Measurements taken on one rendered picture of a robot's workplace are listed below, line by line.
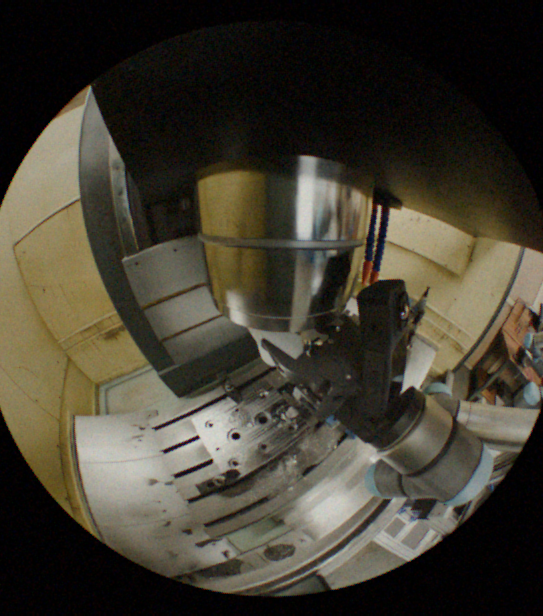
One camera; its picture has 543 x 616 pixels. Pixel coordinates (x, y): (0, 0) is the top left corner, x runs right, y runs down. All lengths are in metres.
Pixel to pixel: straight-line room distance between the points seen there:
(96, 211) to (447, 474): 0.80
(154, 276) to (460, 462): 0.71
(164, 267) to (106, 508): 1.08
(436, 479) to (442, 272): 1.04
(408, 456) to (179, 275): 0.64
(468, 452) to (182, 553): 0.98
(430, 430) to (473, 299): 1.06
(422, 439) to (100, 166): 0.79
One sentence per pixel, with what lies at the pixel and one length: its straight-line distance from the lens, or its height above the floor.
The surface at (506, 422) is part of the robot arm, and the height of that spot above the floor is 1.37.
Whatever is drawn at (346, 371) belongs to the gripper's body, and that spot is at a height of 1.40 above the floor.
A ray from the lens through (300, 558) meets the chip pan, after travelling 1.00.
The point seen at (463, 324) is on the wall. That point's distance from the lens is 1.24.
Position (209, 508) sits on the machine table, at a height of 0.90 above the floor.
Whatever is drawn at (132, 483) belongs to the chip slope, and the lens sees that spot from 1.02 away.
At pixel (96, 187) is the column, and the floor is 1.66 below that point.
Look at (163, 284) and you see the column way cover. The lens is 0.60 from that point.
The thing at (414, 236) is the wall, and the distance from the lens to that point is 1.12.
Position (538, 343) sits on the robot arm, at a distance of 1.24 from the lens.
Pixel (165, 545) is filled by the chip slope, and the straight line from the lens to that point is 1.02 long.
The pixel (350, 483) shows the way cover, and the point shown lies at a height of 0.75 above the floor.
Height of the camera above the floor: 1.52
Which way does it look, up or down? 37 degrees down
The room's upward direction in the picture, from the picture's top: straight up
